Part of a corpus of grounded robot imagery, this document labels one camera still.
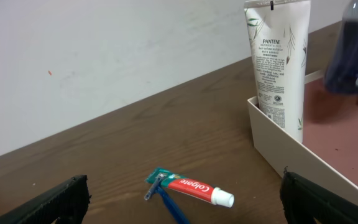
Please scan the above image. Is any blue disposable razor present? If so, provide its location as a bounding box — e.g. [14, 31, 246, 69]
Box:
[144, 173, 190, 224]

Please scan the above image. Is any white Pantene conditioner tube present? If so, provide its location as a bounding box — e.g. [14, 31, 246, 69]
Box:
[244, 0, 311, 142]

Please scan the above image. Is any red Colgate toothpaste tube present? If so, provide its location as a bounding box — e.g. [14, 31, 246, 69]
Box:
[145, 168, 234, 208]

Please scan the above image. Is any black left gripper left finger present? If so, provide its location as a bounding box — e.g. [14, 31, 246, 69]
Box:
[0, 175, 91, 224]

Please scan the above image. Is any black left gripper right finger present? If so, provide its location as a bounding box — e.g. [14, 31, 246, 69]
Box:
[280, 169, 358, 224]

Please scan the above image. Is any white cardboard box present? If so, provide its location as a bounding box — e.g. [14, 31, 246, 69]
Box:
[248, 70, 358, 206]

